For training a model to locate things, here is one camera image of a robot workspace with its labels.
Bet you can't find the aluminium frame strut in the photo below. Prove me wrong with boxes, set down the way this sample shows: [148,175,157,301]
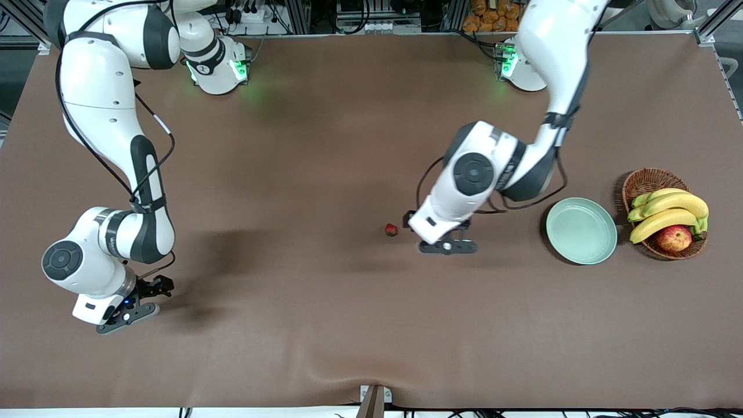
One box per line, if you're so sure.
[694,0,743,46]
[0,0,50,39]

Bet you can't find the long yellow banana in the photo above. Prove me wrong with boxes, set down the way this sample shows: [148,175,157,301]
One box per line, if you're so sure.
[627,192,710,234]

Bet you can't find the aluminium frame post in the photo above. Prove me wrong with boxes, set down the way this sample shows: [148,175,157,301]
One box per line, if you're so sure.
[441,0,468,33]
[286,0,312,35]

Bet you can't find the plain table cloth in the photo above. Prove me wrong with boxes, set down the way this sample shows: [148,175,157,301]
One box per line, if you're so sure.
[0,32,743,410]

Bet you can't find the brown wicker basket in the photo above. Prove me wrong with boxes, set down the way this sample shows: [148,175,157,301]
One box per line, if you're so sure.
[622,167,708,261]

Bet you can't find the white terminal block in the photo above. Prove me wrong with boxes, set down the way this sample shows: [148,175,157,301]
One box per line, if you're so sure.
[365,21,423,34]

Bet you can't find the white power strip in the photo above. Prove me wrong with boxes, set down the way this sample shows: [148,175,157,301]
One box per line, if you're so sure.
[225,5,272,25]

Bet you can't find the black equipment box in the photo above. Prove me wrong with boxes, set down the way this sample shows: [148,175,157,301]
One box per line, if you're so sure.
[336,0,427,19]

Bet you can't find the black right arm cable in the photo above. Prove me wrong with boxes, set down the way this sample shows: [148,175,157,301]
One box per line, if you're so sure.
[55,0,176,279]

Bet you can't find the white round device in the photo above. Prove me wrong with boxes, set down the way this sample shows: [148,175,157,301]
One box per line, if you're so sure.
[646,0,696,31]

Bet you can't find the aluminium table side rail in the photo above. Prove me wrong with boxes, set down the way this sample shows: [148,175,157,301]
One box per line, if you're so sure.
[713,41,743,122]

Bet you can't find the red apple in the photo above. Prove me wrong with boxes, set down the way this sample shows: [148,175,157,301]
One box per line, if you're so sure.
[655,225,694,253]

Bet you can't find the small greenish banana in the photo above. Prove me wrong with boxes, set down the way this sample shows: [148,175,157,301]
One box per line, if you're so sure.
[632,188,690,208]

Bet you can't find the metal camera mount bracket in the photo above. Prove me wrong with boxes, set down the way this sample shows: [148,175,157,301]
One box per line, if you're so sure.
[355,384,393,418]

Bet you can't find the pale green plate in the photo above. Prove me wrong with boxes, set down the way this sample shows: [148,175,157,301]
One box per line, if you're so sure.
[545,197,618,266]

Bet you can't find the bag of orange buns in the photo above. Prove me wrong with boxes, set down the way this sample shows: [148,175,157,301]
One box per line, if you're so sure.
[463,0,526,33]

